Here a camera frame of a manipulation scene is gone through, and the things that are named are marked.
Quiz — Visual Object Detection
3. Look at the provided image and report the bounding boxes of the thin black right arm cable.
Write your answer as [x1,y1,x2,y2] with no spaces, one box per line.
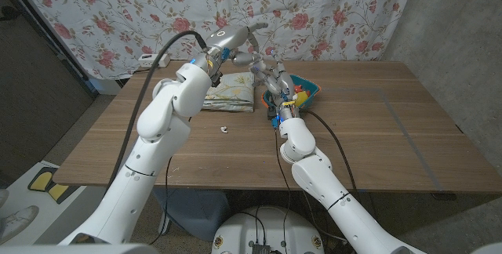
[273,126,292,254]

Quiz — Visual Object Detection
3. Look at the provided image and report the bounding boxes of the rose print backdrop curtain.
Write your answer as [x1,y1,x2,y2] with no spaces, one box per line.
[9,0,419,81]

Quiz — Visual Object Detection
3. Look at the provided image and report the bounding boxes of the white power strip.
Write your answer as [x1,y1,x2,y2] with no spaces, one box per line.
[137,53,171,69]

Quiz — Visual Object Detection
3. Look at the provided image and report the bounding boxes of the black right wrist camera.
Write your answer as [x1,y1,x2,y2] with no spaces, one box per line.
[267,107,280,129]

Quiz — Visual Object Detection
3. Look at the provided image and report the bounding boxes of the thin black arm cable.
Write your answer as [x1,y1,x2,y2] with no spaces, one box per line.
[148,155,174,246]
[273,126,292,254]

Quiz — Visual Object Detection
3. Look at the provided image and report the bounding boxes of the dark grey partition panel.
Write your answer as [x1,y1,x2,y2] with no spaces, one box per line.
[0,0,99,188]

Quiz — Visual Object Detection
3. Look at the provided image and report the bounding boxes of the folded pale floral cloth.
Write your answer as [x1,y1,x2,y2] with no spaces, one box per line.
[202,72,256,113]

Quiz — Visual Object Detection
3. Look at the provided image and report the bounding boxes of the yellow toy lemon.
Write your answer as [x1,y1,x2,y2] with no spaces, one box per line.
[294,91,311,108]

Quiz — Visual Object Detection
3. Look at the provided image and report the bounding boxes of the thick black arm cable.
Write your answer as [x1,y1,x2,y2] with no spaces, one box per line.
[305,109,360,192]
[105,30,209,192]

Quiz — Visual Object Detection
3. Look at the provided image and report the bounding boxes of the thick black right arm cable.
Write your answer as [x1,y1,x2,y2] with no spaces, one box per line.
[305,109,360,192]

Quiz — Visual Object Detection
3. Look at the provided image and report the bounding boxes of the blue-grey stool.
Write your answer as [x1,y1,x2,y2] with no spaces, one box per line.
[156,187,231,242]

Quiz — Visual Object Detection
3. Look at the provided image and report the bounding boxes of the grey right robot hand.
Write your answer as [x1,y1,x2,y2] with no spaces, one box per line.
[250,52,301,121]

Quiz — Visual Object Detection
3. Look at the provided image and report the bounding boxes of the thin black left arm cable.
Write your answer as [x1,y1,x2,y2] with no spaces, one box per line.
[148,155,174,246]

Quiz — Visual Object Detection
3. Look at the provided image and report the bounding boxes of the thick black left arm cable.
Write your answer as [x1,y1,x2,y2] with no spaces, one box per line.
[105,30,209,192]

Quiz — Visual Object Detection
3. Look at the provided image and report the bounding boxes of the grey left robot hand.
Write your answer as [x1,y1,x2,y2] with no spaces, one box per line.
[195,22,270,77]

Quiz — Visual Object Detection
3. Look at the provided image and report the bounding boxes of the white shoe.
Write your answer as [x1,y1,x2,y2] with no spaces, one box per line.
[0,205,40,244]

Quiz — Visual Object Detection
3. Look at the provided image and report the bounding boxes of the yellow and black floor pad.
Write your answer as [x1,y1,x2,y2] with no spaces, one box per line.
[27,166,79,205]

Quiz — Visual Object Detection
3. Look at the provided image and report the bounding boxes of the teal basket with orange rim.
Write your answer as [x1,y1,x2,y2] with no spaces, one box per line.
[261,74,322,110]

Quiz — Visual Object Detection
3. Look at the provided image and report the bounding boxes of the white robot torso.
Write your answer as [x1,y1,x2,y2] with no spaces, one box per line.
[211,205,326,254]

